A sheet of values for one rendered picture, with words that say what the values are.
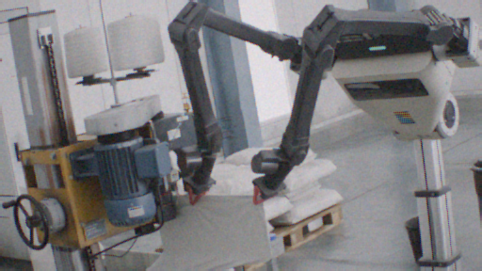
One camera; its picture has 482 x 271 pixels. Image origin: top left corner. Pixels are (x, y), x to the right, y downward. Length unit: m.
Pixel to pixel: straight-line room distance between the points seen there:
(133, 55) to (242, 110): 6.10
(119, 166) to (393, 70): 0.89
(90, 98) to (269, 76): 2.52
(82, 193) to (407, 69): 1.07
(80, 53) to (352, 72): 0.88
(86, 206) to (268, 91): 6.97
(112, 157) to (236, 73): 6.15
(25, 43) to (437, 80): 1.28
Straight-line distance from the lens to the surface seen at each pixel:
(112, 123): 2.44
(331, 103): 10.42
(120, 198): 2.50
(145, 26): 2.55
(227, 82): 8.81
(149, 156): 2.45
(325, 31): 2.22
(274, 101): 9.54
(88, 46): 2.76
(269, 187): 2.57
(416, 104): 2.74
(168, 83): 8.41
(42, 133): 2.62
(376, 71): 2.70
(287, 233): 5.95
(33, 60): 2.60
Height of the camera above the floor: 1.62
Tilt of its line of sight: 8 degrees down
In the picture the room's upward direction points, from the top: 10 degrees counter-clockwise
